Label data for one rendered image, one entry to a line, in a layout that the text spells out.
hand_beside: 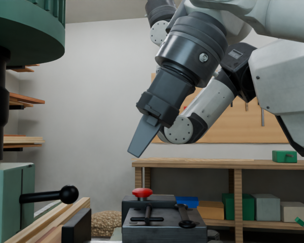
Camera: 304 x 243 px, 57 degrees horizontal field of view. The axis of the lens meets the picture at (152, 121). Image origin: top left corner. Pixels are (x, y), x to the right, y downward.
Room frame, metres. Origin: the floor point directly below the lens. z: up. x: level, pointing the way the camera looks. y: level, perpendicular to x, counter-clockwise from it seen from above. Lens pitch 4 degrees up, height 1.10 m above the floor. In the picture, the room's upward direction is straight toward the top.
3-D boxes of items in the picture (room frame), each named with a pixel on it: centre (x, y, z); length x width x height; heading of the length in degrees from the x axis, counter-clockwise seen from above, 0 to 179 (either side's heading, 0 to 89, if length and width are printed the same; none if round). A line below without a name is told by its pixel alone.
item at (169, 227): (0.38, -0.01, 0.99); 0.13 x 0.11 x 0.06; 179
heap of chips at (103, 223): (0.63, 0.09, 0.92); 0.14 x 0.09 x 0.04; 89
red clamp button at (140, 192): (0.41, 0.01, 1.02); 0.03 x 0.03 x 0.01
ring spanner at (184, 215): (0.36, -0.04, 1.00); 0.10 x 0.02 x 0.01; 179
